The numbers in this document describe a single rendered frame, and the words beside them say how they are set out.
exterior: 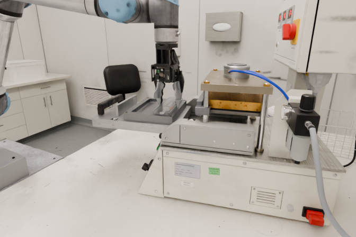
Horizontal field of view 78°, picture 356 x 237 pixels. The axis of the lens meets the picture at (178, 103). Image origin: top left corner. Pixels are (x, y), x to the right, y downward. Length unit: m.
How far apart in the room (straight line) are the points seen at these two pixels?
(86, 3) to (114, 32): 2.25
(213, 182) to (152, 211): 0.19
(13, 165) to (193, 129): 0.63
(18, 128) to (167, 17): 2.65
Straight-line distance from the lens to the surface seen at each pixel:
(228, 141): 0.60
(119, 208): 0.73
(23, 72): 3.15
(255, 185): 0.66
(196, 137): 0.60
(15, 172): 0.96
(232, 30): 2.07
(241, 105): 0.62
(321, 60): 0.57
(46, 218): 0.77
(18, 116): 3.08
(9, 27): 0.90
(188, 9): 2.35
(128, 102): 0.83
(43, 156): 1.10
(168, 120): 0.67
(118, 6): 0.55
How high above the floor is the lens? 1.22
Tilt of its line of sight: 17 degrees down
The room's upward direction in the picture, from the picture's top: straight up
